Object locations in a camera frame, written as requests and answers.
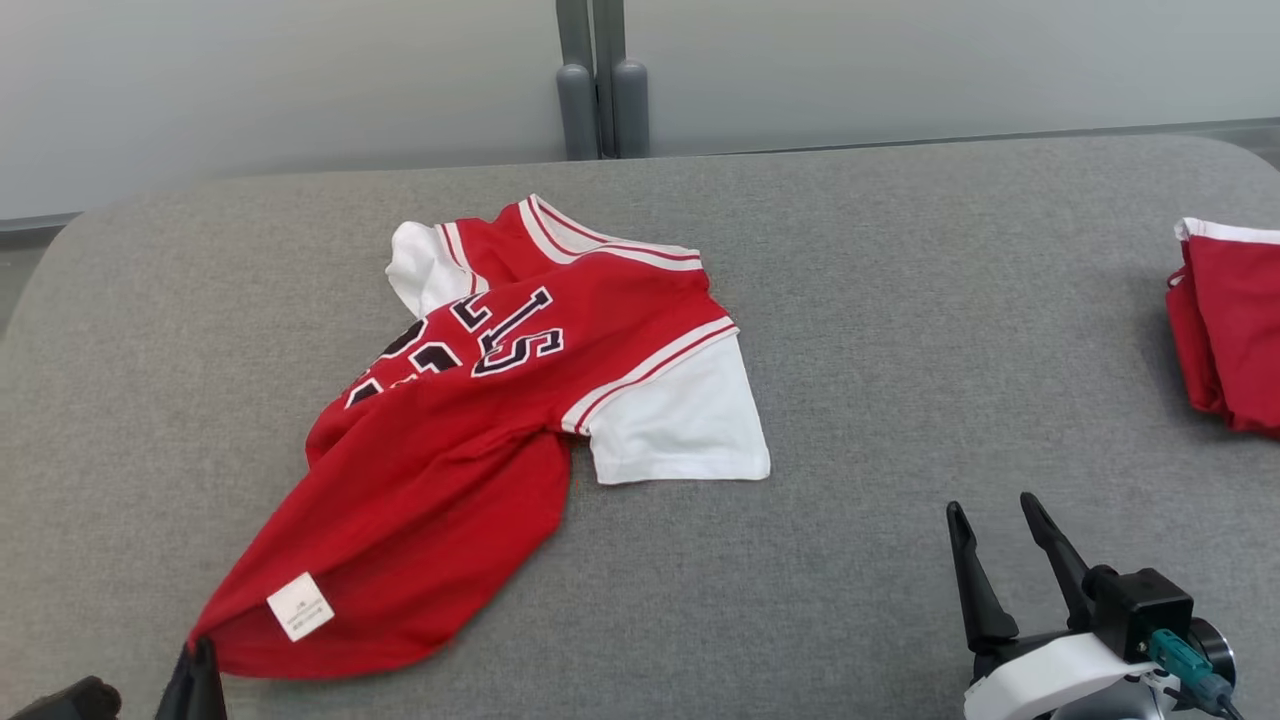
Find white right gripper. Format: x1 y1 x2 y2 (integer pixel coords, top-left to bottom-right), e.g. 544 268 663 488
945 492 1171 720

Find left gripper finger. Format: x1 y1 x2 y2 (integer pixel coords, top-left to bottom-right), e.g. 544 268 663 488
155 643 202 720
197 638 230 720

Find red white shorts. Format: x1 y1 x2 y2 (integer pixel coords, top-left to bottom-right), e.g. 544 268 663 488
1165 217 1280 439

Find red white basketball jersey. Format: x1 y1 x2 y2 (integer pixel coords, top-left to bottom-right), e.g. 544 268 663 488
188 194 772 681

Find grey fabric sofa seat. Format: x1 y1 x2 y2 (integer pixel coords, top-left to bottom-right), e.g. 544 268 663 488
0 135 1280 720

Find teal right camera connector cable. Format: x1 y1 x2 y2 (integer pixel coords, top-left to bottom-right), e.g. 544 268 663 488
1148 628 1246 720

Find grey upright post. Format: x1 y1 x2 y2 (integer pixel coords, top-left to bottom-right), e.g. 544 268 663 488
592 0 651 160
556 0 601 162

